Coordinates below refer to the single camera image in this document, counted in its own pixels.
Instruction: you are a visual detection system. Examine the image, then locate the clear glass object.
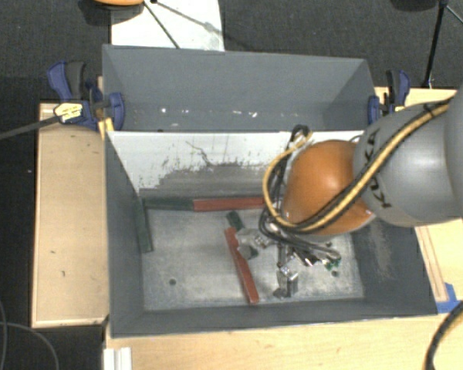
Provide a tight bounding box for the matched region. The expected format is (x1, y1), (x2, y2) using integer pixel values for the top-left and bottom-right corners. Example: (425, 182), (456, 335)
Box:
(235, 227), (269, 261)

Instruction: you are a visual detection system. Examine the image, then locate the grey metal bin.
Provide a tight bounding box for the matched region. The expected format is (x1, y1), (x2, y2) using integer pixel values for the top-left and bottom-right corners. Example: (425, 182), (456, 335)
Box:
(101, 44), (439, 338)

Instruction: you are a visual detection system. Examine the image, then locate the pale wood flat board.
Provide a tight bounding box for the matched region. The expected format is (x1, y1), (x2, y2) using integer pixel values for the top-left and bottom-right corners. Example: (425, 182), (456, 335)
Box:
(30, 102), (111, 329)

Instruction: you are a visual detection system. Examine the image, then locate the red-brown flat block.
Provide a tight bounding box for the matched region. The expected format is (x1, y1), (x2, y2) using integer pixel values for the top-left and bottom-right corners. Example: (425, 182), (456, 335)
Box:
(223, 227), (261, 305)
(192, 197), (267, 213)

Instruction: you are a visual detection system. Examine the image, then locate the small dark green block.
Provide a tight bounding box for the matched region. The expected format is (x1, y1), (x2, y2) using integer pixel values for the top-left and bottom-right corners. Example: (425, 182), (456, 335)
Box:
(225, 210), (245, 231)

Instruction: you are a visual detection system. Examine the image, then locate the dark green flat block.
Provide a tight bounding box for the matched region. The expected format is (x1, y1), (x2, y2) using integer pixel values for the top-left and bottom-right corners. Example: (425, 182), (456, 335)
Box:
(140, 198), (196, 213)

